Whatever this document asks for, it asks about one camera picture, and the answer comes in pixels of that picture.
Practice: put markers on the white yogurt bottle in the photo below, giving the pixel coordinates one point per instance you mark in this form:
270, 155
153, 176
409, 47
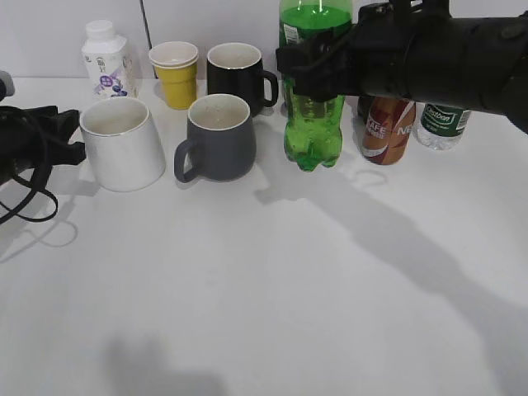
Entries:
108, 62

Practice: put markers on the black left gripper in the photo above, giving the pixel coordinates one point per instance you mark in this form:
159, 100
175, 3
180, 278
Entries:
21, 143

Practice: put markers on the dark cola bottle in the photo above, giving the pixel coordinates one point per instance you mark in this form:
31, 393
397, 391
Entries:
363, 107

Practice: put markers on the brown coffee drink bottle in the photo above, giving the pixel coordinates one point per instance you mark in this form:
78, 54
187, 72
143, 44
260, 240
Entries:
389, 125

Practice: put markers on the yellow paper cup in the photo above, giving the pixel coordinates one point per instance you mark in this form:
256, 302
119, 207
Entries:
175, 64

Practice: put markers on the white ceramic mug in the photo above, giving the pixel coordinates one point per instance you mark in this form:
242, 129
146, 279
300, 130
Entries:
122, 144

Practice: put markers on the grey ceramic mug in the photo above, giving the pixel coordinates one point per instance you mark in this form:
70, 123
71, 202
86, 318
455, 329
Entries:
220, 142

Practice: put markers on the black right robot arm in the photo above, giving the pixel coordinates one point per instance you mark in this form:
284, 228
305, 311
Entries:
419, 53

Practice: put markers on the black ceramic mug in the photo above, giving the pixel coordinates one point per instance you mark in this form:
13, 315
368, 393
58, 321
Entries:
236, 68

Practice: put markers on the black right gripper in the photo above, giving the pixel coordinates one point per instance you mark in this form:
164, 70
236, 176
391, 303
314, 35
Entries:
378, 50

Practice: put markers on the green soda bottle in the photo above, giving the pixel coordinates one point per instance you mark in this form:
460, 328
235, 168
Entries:
312, 134

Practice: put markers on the clear water bottle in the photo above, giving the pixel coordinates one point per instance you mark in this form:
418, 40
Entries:
441, 127

